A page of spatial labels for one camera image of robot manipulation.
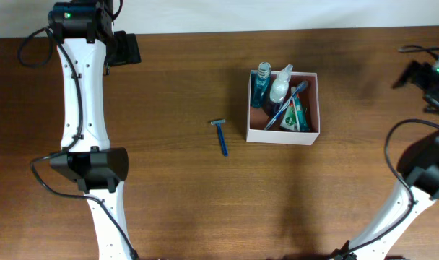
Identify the blue white toothbrush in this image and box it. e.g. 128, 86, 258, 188
264, 80, 309, 130

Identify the white green toothpaste tube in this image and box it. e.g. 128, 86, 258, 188
291, 87, 310, 132

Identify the blue disposable razor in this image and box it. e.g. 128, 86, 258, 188
210, 119, 229, 157

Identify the green soap box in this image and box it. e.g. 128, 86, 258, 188
280, 105, 298, 131

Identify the purple foam pump bottle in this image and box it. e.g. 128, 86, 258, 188
265, 64, 293, 117

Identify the teal mouthwash bottle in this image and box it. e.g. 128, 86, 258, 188
251, 62, 271, 108

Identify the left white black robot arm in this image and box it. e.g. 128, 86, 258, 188
48, 1, 141, 259

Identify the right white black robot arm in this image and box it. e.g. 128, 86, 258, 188
330, 61, 439, 260

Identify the white pink-lined open box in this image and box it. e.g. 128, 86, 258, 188
246, 70, 321, 145

